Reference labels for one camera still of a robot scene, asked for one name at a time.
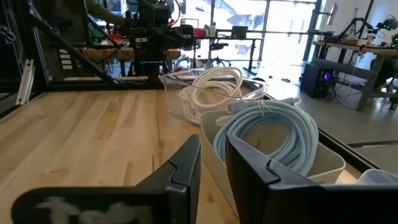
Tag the black background robot arm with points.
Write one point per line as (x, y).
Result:
(354, 28)

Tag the black office chair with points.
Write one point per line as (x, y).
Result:
(217, 46)

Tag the white plastic bin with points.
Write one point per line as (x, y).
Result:
(326, 165)

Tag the wooden workbench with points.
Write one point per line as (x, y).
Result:
(124, 53)

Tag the white aluminium extrusion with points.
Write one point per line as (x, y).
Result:
(25, 82)

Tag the wooden desk with grey legs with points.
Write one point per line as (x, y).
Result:
(357, 49)

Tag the clear plastic bin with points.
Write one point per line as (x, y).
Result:
(174, 90)

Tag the clear plastic container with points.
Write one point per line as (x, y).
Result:
(377, 177)

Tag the black computer tower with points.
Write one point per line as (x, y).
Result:
(315, 81)

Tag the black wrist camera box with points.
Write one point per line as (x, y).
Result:
(160, 16)

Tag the black bracket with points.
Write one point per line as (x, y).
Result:
(260, 81)

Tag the person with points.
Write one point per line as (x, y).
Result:
(102, 12)

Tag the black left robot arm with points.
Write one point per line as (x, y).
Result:
(152, 59)

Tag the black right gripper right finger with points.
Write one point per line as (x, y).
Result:
(261, 193)

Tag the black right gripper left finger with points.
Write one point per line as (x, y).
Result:
(177, 193)

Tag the black monitor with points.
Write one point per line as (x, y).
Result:
(239, 32)

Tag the black standing desk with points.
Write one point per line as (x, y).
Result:
(252, 49)

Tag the black rig frame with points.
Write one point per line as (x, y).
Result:
(71, 49)

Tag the black panel with white labels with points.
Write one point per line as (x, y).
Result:
(66, 59)

